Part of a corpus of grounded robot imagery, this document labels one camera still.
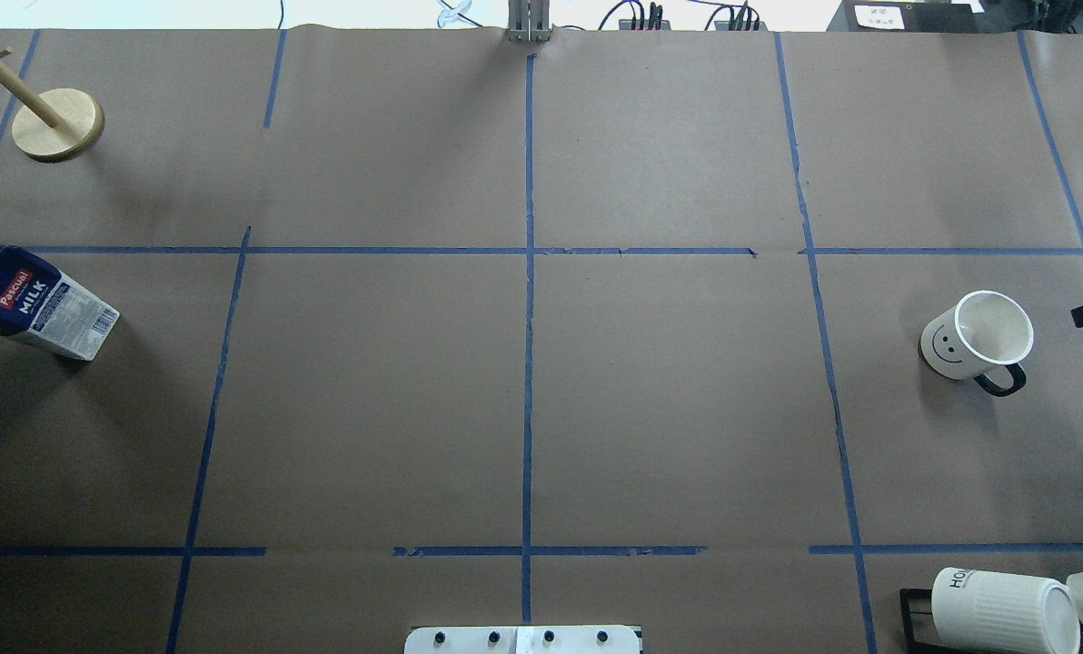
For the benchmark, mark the wooden mug tree stand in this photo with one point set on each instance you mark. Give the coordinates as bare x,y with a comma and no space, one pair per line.
53,126

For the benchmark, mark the blue white milk carton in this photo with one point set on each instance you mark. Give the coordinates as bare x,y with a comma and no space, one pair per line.
43,307

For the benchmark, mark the aluminium frame post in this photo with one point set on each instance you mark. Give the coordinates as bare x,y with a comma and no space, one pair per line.
529,21

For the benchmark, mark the white smiley face mug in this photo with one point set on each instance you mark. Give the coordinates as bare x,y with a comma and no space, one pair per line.
984,337

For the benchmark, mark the white ribbed mug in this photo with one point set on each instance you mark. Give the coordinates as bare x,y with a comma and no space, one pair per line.
992,612

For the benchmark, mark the black box with label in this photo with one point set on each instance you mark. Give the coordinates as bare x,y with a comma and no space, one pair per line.
903,16

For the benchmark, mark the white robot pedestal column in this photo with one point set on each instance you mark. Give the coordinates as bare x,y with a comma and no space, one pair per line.
607,638

